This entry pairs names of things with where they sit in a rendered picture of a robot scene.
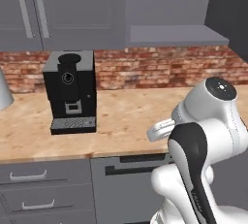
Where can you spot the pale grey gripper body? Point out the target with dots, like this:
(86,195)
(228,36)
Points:
(160,131)

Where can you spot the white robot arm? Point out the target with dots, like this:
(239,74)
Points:
(223,131)

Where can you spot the grey base cabinet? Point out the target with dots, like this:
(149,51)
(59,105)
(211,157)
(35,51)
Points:
(231,182)

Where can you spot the dark grey tall cabinet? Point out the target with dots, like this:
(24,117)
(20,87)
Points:
(229,17)

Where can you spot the wide grey cabinet door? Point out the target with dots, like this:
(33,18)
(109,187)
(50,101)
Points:
(84,8)

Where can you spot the narrow grey cabinet door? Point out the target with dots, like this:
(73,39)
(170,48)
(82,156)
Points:
(9,8)

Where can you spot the grey dishwasher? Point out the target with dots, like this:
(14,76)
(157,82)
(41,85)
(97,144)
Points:
(126,195)

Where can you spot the black coffee machine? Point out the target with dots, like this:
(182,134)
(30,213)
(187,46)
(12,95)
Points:
(72,89)

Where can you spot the grey drawer front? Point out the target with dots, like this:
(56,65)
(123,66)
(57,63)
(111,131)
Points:
(71,171)
(58,218)
(74,197)

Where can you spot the pale grey cone-shaped object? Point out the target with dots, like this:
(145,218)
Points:
(4,92)

